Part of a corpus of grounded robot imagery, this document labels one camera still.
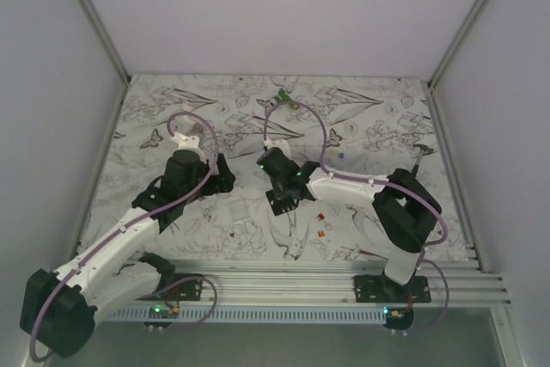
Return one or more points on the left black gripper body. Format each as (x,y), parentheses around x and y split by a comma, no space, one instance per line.
(219,182)

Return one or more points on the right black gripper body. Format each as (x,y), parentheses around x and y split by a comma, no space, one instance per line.
(278,188)

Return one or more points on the black fuse box base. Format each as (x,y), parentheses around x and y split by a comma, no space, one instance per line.
(281,206)

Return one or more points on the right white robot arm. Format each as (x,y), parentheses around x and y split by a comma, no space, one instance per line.
(407,212)

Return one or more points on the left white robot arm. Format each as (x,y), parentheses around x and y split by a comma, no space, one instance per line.
(62,308)

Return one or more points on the clear fuse box cover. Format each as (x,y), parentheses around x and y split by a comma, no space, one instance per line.
(238,210)

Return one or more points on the floral printed table mat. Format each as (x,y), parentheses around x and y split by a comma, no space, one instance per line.
(375,122)

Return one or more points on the white and grey pipe fitting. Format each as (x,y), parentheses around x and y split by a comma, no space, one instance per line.
(189,126)

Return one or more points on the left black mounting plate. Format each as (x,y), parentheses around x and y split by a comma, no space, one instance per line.
(179,287)

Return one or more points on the black mounting plate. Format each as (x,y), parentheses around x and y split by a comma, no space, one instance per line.
(380,289)
(179,287)

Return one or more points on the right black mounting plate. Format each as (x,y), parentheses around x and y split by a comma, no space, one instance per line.
(380,289)

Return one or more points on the small grey hammer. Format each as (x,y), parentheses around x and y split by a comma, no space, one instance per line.
(424,150)

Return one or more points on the left controller board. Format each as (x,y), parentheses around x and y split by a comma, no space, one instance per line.
(163,312)

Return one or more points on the controller board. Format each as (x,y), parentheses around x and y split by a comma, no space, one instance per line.
(398,313)
(163,312)

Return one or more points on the right controller board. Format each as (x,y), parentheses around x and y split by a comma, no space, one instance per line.
(398,313)

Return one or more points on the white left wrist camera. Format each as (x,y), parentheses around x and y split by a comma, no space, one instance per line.
(185,142)

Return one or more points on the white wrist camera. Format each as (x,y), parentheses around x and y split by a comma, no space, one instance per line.
(185,142)
(281,144)

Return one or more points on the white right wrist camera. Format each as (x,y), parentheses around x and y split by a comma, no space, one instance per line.
(281,144)

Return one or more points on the aluminium frame rail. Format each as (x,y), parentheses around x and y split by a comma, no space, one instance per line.
(331,282)

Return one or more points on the white slotted cable duct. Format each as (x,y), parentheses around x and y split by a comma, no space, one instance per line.
(260,314)

